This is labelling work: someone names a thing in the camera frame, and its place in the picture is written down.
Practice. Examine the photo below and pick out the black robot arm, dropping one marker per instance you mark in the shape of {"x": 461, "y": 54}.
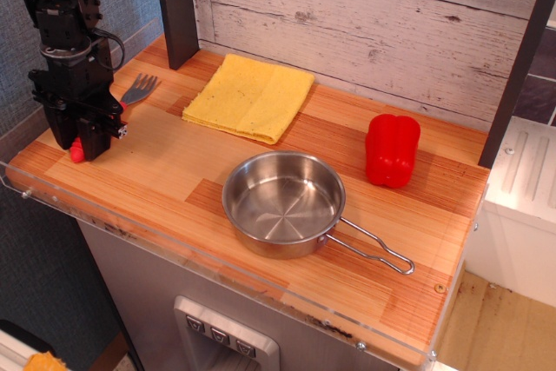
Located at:
{"x": 63, "y": 24}

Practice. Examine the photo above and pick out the clear acrylic table guard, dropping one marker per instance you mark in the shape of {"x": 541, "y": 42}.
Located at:
{"x": 361, "y": 302}

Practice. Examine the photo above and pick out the stainless steel pan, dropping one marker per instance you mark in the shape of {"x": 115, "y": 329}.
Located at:
{"x": 286, "y": 204}

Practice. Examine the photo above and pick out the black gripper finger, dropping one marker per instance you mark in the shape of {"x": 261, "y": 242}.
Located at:
{"x": 63, "y": 124}
{"x": 95, "y": 136}

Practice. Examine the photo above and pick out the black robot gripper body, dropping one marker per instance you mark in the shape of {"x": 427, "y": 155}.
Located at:
{"x": 80, "y": 76}

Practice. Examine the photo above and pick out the dark grey right post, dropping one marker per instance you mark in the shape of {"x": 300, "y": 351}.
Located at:
{"x": 530, "y": 42}

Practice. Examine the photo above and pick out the yellow cloth at corner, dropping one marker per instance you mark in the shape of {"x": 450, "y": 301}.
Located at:
{"x": 44, "y": 362}

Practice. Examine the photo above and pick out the red handled metal fork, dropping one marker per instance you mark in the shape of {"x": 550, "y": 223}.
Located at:
{"x": 139, "y": 90}

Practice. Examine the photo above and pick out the red toy bell pepper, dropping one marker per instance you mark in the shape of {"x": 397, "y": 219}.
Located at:
{"x": 391, "y": 147}

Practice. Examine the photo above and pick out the silver dispenser button panel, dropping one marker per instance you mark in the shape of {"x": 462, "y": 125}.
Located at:
{"x": 213, "y": 341}

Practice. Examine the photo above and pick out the grey toy fridge cabinet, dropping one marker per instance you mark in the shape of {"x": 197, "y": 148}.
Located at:
{"x": 144, "y": 286}

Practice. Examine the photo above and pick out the white toy sink unit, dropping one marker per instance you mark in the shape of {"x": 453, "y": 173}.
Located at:
{"x": 513, "y": 241}

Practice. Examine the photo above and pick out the yellow folded towel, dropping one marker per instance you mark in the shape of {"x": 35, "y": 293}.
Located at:
{"x": 251, "y": 99}

